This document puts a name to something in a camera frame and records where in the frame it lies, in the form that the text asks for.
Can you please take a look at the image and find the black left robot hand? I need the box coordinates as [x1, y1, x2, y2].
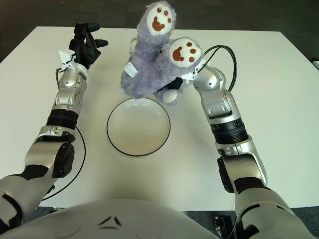
[58, 22, 109, 72]

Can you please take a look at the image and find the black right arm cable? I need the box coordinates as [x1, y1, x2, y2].
[195, 45, 237, 92]

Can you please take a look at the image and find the purple plush bunny doll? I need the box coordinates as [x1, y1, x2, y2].
[121, 2, 205, 104]

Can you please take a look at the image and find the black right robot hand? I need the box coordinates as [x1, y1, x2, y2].
[168, 66, 200, 90]

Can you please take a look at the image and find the white plate with black rim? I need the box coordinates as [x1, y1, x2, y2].
[107, 97, 171, 157]

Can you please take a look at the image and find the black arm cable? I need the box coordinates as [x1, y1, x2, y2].
[195, 45, 237, 92]
[42, 67, 87, 202]

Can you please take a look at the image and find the grey robot torso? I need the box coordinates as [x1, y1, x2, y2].
[0, 198, 217, 239]

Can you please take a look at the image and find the black bracket under table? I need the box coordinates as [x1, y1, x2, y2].
[214, 215, 236, 236]

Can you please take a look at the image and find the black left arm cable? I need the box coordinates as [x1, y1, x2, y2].
[42, 67, 87, 202]

